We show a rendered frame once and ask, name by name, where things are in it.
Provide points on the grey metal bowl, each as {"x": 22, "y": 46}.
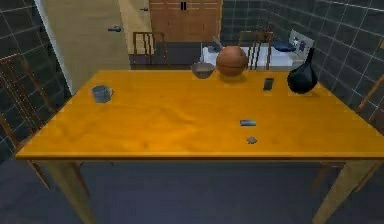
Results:
{"x": 202, "y": 70}

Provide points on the orange basketball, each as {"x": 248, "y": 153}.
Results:
{"x": 232, "y": 60}

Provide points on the orange wooden table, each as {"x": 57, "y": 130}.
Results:
{"x": 173, "y": 113}

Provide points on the small grey flat card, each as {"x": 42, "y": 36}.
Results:
{"x": 248, "y": 123}

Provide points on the small grey lump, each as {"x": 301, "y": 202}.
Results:
{"x": 251, "y": 140}

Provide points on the grey faucet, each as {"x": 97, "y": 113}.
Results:
{"x": 216, "y": 45}

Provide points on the brown wooden chair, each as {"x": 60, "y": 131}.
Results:
{"x": 148, "y": 48}
{"x": 20, "y": 96}
{"x": 256, "y": 50}
{"x": 370, "y": 113}

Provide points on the brown wooden cupboard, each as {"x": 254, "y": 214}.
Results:
{"x": 185, "y": 20}

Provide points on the grey mug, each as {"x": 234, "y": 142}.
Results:
{"x": 101, "y": 94}

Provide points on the pale wooden room door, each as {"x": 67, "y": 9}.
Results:
{"x": 135, "y": 23}
{"x": 86, "y": 40}

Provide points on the blue plate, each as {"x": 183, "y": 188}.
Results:
{"x": 283, "y": 46}

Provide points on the black round vase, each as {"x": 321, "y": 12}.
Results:
{"x": 301, "y": 80}

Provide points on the white box with blue print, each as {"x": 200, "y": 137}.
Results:
{"x": 301, "y": 43}

